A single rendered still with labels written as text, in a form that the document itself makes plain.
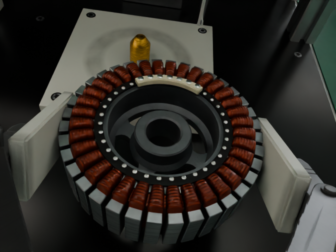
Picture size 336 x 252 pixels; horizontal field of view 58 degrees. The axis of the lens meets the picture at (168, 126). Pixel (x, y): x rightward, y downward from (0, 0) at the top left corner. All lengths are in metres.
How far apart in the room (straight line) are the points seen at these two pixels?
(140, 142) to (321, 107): 0.22
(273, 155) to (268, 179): 0.01
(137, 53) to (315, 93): 0.19
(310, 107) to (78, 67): 0.23
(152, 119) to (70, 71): 0.14
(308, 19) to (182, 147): 0.27
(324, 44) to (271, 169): 0.33
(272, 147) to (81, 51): 0.22
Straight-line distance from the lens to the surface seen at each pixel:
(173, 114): 0.18
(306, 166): 0.17
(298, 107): 0.33
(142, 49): 0.29
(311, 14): 0.40
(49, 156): 0.16
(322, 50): 0.46
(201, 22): 0.37
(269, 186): 0.16
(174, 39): 0.34
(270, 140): 0.17
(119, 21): 0.36
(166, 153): 0.16
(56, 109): 0.17
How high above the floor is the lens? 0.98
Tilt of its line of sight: 52 degrees down
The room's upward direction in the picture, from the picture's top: 10 degrees clockwise
